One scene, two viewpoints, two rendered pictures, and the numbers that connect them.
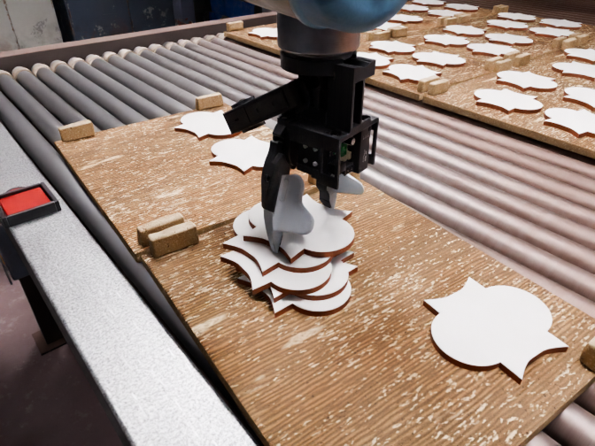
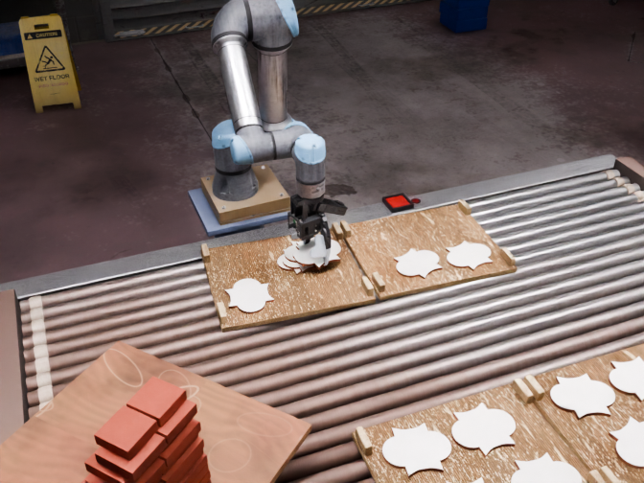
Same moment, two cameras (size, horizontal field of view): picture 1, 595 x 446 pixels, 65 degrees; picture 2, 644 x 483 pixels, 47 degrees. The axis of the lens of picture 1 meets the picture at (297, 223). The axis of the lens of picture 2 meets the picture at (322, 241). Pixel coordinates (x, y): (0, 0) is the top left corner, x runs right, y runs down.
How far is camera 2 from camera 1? 2.04 m
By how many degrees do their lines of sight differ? 84
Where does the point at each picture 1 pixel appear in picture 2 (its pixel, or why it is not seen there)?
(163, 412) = (264, 233)
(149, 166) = (416, 231)
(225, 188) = (382, 252)
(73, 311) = not seen: hidden behind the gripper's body
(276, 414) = (246, 245)
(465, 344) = (243, 284)
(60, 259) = (352, 215)
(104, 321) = not seen: hidden behind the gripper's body
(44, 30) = not seen: outside the picture
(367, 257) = (304, 280)
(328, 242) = (300, 255)
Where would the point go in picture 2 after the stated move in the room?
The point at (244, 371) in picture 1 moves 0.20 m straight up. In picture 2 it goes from (264, 242) to (262, 183)
